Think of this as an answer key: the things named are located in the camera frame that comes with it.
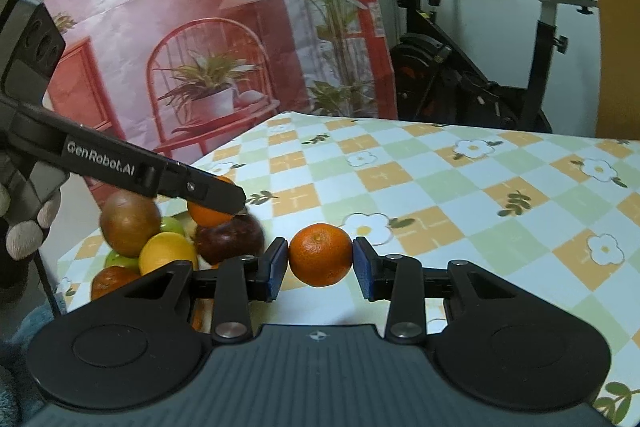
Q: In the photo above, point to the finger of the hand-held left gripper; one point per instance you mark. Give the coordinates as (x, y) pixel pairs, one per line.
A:
(210, 194)

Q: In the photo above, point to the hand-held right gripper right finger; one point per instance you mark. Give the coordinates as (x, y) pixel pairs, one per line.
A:
(362, 269)

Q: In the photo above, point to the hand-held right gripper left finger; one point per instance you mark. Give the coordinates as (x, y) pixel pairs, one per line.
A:
(277, 267)

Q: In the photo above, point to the orange tangerine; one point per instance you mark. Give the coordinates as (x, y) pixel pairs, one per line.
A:
(320, 254)
(207, 216)

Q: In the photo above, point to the dark purple mangosteen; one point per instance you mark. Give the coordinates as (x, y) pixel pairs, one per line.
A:
(230, 238)

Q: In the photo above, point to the yellow lemon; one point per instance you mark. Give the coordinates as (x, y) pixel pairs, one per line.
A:
(167, 252)

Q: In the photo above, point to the red-brown apple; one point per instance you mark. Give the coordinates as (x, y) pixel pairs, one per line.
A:
(130, 222)
(112, 282)

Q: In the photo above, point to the person's left hand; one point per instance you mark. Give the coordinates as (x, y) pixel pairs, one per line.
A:
(25, 239)

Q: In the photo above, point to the green round fruit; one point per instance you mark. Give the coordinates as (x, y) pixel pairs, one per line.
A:
(120, 262)
(172, 226)

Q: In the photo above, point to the checkered floral tablecloth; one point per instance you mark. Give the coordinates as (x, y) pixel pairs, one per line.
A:
(450, 207)

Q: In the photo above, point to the black exercise bike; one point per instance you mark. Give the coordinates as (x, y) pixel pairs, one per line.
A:
(450, 82)

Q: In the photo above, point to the grey-blue fuzzy cloth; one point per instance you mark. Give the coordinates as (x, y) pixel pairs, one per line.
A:
(20, 357)

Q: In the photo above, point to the brown wooden board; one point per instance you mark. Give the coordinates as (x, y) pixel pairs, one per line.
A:
(620, 32)

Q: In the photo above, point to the red printed wall cloth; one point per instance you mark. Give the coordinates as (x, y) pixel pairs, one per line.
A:
(200, 7)

